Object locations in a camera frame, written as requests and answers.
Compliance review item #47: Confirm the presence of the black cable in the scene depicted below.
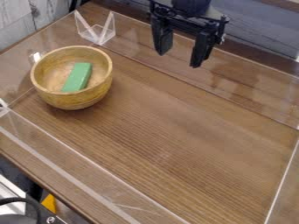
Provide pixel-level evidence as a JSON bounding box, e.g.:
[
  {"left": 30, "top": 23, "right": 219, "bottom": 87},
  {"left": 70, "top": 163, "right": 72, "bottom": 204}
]
[{"left": 0, "top": 197, "right": 42, "bottom": 224}]

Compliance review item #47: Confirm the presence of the brown wooden bowl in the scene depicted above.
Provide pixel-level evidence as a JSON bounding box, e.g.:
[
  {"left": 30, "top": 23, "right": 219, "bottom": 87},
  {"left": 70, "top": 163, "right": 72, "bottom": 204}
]
[{"left": 30, "top": 45, "right": 112, "bottom": 110}]

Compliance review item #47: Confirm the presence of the clear acrylic enclosure wall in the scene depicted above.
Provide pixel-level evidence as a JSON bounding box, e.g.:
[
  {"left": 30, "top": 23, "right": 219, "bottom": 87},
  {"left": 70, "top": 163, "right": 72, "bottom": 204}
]
[{"left": 0, "top": 16, "right": 299, "bottom": 224}]

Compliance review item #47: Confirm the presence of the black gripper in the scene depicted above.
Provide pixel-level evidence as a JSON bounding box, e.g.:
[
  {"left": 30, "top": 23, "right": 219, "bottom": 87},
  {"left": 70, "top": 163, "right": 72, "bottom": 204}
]
[{"left": 149, "top": 0, "right": 229, "bottom": 68}]

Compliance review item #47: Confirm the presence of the yellow label sticker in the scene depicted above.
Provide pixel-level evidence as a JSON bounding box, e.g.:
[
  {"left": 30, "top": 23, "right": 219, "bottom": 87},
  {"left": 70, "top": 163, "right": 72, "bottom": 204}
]
[{"left": 41, "top": 194, "right": 57, "bottom": 214}]

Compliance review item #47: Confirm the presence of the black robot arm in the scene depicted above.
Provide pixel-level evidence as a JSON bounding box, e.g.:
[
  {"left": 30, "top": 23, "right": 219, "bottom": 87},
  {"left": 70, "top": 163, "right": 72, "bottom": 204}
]
[{"left": 149, "top": 0, "right": 229, "bottom": 68}]

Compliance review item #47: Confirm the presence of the clear acrylic corner bracket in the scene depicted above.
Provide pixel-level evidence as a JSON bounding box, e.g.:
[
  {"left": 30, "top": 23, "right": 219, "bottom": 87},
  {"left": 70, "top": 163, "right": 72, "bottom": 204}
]
[{"left": 73, "top": 10, "right": 116, "bottom": 46}]

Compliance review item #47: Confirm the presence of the green rectangular block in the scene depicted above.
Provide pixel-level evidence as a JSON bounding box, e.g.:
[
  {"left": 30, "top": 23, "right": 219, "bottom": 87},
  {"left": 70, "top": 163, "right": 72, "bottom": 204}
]
[{"left": 60, "top": 62, "right": 92, "bottom": 92}]

